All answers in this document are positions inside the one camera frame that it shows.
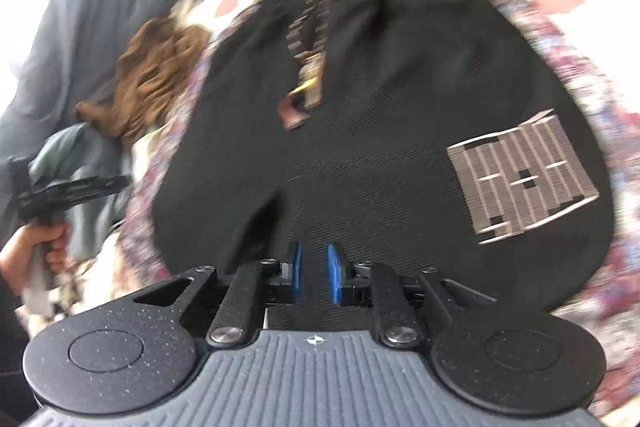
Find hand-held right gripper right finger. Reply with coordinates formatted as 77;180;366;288
326;243;498;349

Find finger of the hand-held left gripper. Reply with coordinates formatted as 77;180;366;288
45;176;131;208

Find black drawstring pants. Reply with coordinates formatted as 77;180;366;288
117;0;640;408

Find dark grey pillow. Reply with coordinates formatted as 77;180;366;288
0;0;172;188

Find person's left hand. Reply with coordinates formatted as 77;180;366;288
0;223;68;293

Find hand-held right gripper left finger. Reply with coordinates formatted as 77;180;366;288
134;241;304;349

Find brown garment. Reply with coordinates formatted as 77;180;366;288
75;18;212;141

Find denim jeans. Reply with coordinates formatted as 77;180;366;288
27;124;134;263

